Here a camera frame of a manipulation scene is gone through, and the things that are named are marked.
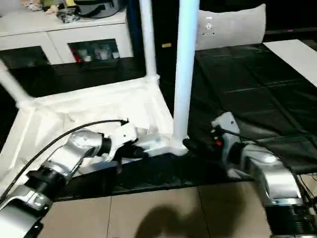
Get colourful clutter bundle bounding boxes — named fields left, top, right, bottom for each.
left=22, top=0, right=80, bottom=23

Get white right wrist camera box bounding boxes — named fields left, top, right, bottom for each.
left=211, top=113, right=238, bottom=137

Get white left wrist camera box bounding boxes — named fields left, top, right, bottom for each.
left=106, top=121, right=138, bottom=162

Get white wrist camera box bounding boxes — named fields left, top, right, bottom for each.
left=211, top=113, right=238, bottom=137
left=106, top=121, right=138, bottom=162

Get white sideboard cabinet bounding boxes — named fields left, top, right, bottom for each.
left=0, top=7, right=134, bottom=65

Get white flat board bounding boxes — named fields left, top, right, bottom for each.
left=263, top=40, right=317, bottom=87

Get grey pillow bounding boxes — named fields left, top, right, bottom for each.
left=196, top=4, right=266, bottom=51

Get white plastic table top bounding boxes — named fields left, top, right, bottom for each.
left=0, top=74, right=190, bottom=191

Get grey bag with black strap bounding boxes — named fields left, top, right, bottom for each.
left=74, top=0, right=127, bottom=18

